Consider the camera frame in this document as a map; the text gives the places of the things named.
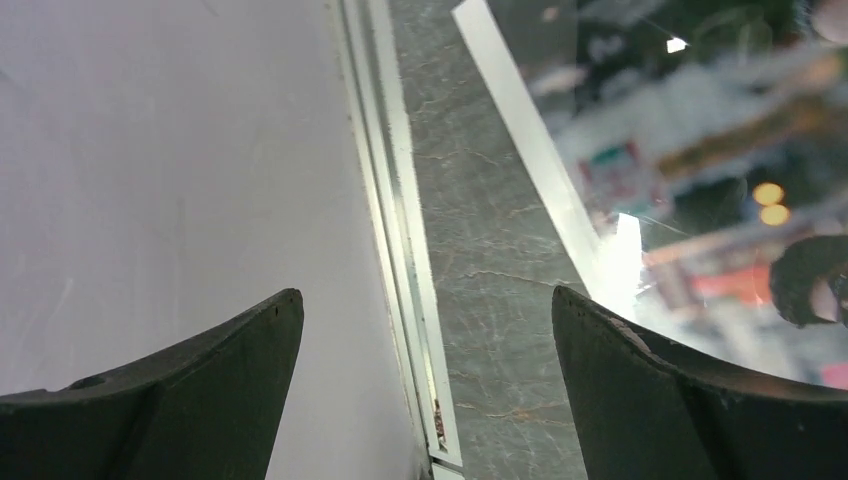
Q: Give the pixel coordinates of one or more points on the printed photo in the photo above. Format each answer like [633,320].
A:
[692,156]

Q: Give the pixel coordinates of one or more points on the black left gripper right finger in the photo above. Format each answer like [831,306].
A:
[647,407]

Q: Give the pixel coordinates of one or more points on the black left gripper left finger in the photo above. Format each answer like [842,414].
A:
[208,407]

